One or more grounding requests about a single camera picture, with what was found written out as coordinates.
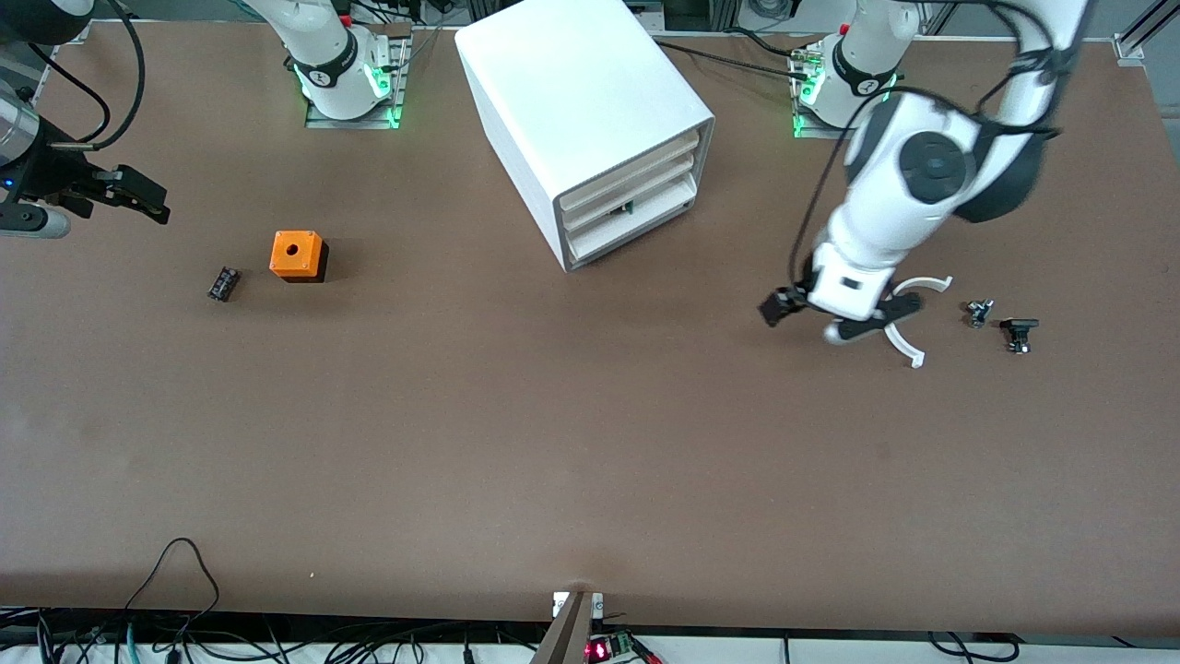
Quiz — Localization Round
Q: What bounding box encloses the white box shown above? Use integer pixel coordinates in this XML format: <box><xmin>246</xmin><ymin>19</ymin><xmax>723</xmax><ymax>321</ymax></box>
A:
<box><xmin>564</xmin><ymin>177</ymin><xmax>698</xmax><ymax>255</ymax></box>

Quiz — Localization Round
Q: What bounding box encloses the orange box with hole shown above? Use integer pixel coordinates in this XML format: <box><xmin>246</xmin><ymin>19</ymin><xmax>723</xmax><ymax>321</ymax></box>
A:
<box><xmin>269</xmin><ymin>231</ymin><xmax>329</xmax><ymax>283</ymax></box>

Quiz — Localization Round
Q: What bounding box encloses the circuit board with red light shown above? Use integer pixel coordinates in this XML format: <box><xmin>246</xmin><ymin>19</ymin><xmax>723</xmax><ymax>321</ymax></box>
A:
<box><xmin>585</xmin><ymin>630</ymin><xmax>661</xmax><ymax>664</ymax></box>

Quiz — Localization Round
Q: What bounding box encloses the white curved plastic bracket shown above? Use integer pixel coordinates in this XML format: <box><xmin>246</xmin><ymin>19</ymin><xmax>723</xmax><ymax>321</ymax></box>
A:
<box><xmin>883</xmin><ymin>276</ymin><xmax>954</xmax><ymax>370</ymax></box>

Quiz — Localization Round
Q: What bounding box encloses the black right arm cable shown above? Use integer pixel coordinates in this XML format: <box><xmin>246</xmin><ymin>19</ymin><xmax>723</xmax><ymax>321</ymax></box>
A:
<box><xmin>18</xmin><ymin>0</ymin><xmax>147</xmax><ymax>153</ymax></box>

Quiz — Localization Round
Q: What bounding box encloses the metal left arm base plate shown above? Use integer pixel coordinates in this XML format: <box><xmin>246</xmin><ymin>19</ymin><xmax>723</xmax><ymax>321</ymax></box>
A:
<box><xmin>791</xmin><ymin>48</ymin><xmax>891</xmax><ymax>141</ymax></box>

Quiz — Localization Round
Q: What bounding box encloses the black cable to arm base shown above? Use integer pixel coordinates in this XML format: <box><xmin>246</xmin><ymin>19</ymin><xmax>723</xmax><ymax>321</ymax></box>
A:
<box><xmin>650</xmin><ymin>37</ymin><xmax>812</xmax><ymax>82</ymax></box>

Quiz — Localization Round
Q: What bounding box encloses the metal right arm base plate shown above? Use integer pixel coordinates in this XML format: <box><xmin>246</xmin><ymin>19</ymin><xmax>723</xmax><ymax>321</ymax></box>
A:
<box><xmin>304</xmin><ymin>35</ymin><xmax>412</xmax><ymax>130</ymax></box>

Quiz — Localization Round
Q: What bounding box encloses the black looped cable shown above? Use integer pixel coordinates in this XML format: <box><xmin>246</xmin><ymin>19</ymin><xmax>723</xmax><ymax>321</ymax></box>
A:
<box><xmin>124</xmin><ymin>538</ymin><xmax>220</xmax><ymax>646</ymax></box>

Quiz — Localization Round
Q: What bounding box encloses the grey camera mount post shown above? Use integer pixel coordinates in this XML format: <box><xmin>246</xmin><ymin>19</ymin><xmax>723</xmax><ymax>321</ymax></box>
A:
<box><xmin>530</xmin><ymin>590</ymin><xmax>605</xmax><ymax>664</ymax></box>

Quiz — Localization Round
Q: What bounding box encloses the black coiled cable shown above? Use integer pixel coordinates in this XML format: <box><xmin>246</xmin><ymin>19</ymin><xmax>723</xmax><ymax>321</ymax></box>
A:
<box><xmin>926</xmin><ymin>632</ymin><xmax>1021</xmax><ymax>663</ymax></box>

